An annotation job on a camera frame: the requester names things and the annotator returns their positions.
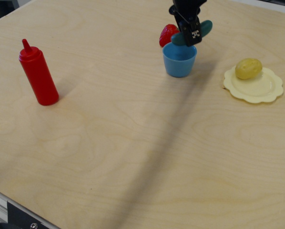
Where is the red toy strawberry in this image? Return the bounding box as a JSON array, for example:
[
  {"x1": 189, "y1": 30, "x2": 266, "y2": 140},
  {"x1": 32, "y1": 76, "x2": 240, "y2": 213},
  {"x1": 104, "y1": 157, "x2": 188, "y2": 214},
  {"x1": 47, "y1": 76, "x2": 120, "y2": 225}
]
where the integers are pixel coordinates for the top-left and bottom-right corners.
[{"x1": 159, "y1": 24, "x2": 180, "y2": 47}]

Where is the yellow toy potato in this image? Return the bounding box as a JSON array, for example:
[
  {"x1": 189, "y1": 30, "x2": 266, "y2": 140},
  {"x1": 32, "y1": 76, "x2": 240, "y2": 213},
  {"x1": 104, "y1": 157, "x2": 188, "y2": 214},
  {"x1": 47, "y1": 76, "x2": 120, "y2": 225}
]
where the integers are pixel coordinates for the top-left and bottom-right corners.
[{"x1": 235, "y1": 58, "x2": 263, "y2": 80}]

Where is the black corner bracket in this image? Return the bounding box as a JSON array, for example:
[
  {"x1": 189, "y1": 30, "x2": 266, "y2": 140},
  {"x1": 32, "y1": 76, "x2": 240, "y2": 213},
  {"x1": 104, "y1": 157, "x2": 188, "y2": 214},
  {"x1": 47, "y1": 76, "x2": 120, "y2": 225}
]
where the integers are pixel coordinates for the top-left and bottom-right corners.
[{"x1": 7, "y1": 201, "x2": 51, "y2": 229}]

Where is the blue plastic cup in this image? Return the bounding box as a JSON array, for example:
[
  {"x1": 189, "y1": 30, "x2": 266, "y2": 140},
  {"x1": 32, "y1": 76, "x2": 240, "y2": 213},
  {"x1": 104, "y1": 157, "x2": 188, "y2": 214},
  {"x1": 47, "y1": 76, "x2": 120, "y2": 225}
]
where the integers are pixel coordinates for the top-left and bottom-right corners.
[{"x1": 162, "y1": 42, "x2": 197, "y2": 78}]

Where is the green toy cucumber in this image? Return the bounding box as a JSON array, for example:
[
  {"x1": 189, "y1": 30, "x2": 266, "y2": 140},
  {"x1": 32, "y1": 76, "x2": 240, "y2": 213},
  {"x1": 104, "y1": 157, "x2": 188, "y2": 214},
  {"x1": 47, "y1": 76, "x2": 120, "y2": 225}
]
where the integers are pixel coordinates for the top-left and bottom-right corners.
[{"x1": 171, "y1": 20, "x2": 213, "y2": 47}]

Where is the cream scalloped plate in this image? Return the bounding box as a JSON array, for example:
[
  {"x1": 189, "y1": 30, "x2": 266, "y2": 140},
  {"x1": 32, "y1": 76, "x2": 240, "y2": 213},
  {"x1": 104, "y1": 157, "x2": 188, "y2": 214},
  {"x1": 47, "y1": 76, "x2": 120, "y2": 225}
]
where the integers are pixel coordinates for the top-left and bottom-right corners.
[{"x1": 223, "y1": 67, "x2": 284, "y2": 104}]

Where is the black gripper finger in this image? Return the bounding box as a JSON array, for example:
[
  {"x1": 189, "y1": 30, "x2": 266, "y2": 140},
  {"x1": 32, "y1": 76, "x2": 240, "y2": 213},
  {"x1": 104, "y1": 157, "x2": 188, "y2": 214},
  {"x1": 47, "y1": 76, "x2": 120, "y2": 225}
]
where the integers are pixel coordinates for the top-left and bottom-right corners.
[{"x1": 178, "y1": 17, "x2": 202, "y2": 46}]

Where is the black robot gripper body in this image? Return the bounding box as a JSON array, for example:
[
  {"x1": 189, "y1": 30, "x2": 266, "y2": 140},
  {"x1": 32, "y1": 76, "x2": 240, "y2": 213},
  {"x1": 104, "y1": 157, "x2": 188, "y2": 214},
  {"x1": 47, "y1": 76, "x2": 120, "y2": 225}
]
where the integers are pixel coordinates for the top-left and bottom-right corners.
[{"x1": 169, "y1": 0, "x2": 207, "y2": 24}]

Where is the red squeeze bottle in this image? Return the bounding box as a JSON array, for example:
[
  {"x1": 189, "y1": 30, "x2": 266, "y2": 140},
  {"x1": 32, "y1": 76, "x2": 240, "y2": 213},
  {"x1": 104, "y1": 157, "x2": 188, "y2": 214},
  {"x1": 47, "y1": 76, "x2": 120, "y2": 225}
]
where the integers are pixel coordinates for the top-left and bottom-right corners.
[{"x1": 19, "y1": 39, "x2": 59, "y2": 106}]

